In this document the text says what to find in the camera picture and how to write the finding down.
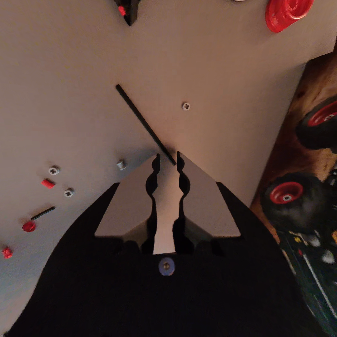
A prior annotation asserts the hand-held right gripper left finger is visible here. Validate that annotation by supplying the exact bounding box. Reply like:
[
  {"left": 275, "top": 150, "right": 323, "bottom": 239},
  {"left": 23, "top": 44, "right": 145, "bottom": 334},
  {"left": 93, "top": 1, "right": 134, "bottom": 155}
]
[{"left": 94, "top": 153, "right": 161, "bottom": 254}]

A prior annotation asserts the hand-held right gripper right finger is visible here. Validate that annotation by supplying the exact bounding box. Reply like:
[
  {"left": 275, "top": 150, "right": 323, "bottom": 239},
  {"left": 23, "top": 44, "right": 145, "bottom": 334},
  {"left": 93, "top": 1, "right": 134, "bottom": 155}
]
[{"left": 172, "top": 151, "right": 241, "bottom": 254}]

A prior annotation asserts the short black axle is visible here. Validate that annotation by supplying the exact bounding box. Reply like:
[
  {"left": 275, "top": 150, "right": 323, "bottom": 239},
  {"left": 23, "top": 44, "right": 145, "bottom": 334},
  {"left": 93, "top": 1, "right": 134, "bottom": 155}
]
[{"left": 31, "top": 206, "right": 56, "bottom": 220}]

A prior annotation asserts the printed toy truck box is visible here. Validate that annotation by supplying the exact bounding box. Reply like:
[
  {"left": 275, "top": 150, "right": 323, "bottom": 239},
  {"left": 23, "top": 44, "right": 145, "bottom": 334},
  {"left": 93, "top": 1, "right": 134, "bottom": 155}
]
[{"left": 249, "top": 51, "right": 337, "bottom": 337}]

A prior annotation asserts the red toy wheel rim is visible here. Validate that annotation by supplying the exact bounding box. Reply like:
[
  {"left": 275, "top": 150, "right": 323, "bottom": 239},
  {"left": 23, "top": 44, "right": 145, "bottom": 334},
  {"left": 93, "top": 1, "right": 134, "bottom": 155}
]
[{"left": 265, "top": 0, "right": 315, "bottom": 33}]

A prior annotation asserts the grey desk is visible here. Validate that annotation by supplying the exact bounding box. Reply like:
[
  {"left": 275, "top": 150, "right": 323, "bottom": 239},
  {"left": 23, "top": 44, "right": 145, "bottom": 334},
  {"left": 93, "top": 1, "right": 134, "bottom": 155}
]
[{"left": 0, "top": 0, "right": 337, "bottom": 316}]

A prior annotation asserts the toy brick monster truck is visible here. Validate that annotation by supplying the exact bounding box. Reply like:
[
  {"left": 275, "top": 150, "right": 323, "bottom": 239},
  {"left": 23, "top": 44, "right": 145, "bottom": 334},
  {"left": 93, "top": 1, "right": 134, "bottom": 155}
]
[{"left": 113, "top": 0, "right": 140, "bottom": 26}]

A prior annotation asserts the long black axle rod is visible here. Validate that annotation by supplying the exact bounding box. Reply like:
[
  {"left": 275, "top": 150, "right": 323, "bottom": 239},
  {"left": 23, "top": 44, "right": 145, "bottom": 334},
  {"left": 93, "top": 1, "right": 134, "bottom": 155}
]
[{"left": 115, "top": 84, "right": 176, "bottom": 166}]

